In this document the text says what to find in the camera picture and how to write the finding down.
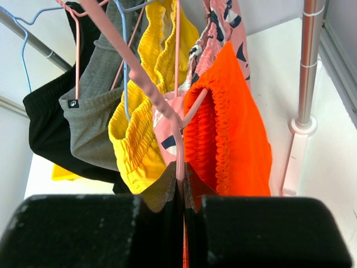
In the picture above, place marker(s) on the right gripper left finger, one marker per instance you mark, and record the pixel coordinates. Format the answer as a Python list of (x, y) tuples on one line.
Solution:
[(144, 230)]

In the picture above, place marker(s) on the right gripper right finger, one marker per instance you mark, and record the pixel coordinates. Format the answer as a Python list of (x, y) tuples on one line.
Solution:
[(265, 231)]

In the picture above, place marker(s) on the orange shorts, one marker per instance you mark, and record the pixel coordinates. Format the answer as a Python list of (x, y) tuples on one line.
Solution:
[(229, 161)]

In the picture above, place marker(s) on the yellow shorts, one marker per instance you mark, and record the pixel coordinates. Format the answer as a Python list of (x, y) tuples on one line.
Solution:
[(139, 159)]

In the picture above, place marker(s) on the pink hanger of orange shorts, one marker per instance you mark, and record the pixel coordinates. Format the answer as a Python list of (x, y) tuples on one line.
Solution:
[(139, 76)]

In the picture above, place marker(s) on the grey shorts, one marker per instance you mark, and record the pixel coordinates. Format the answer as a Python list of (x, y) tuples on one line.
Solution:
[(89, 115)]

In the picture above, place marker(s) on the black shorts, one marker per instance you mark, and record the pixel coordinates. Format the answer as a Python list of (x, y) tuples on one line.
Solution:
[(49, 130)]

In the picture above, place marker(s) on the pink patterned shorts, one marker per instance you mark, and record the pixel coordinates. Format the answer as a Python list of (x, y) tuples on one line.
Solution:
[(224, 24)]

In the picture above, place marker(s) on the blue hanger of yellow shorts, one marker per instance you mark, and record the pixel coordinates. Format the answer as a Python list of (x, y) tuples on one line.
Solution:
[(123, 48)]

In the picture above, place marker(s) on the pink hanger of grey shorts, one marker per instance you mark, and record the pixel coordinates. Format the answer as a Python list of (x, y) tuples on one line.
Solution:
[(75, 16)]

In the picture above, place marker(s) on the yellow plastic tray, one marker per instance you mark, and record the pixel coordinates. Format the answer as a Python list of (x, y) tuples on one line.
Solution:
[(61, 174)]

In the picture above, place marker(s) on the metal clothes rack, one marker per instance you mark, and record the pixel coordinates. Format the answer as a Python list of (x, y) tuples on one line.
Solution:
[(306, 124)]

